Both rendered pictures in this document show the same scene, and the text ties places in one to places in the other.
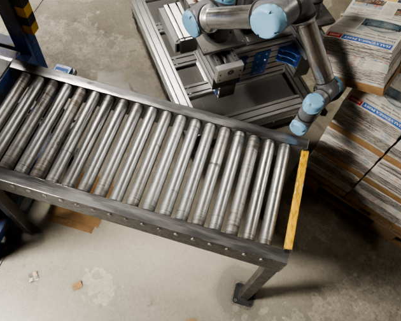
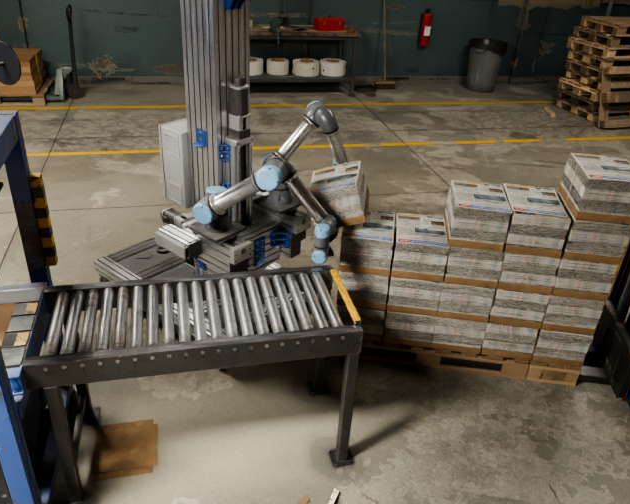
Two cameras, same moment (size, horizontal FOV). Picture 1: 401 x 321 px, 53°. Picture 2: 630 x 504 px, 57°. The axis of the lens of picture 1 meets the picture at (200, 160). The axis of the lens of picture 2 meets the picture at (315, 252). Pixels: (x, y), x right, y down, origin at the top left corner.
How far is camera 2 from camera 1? 1.50 m
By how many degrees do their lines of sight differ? 35
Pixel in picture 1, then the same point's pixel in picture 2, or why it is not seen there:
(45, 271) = not seen: outside the picture
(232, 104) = not seen: hidden behind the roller
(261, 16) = (264, 173)
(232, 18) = (239, 190)
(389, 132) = (384, 247)
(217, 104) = not seen: hidden behind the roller
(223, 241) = (307, 334)
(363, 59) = (340, 199)
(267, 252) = (344, 329)
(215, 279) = (306, 457)
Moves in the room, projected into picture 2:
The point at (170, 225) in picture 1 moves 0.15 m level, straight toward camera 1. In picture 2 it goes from (259, 338) to (276, 360)
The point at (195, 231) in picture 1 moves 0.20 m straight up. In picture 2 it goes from (282, 335) to (283, 295)
